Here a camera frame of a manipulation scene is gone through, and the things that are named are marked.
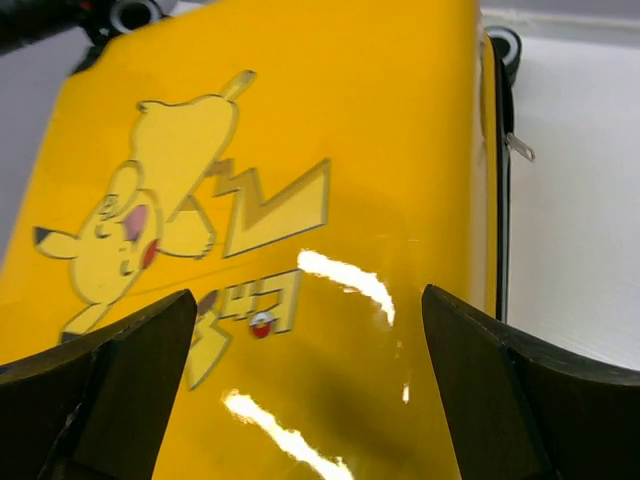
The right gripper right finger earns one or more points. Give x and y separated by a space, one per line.
519 407

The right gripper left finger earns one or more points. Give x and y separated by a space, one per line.
97 406

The yellow hard-shell suitcase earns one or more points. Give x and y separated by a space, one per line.
305 169

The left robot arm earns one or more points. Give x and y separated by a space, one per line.
26 22

